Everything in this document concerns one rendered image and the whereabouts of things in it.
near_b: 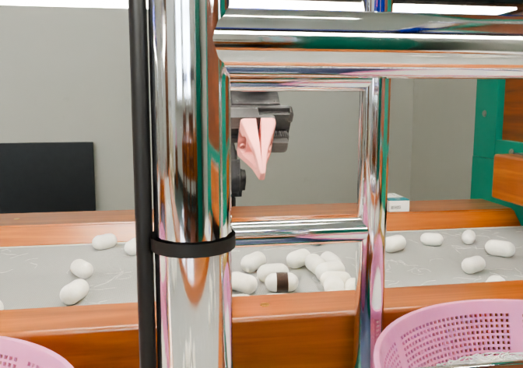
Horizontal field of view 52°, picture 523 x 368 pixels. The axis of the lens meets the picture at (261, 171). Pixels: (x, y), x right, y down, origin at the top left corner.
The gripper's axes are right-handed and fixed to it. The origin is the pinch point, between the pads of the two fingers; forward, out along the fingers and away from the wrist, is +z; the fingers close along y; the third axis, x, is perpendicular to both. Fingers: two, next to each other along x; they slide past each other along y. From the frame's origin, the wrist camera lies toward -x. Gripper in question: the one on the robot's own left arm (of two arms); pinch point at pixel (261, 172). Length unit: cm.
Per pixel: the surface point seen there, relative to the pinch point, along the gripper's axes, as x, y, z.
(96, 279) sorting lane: 4.5, -20.0, 11.9
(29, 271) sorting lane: 7.3, -28.4, 8.8
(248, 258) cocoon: 2.5, -2.6, 11.3
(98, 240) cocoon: 11.2, -21.4, 1.9
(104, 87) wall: 118, -43, -159
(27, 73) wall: 113, -77, -163
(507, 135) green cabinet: 9.2, 45.9, -15.2
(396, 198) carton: 14.1, 24.4, -6.0
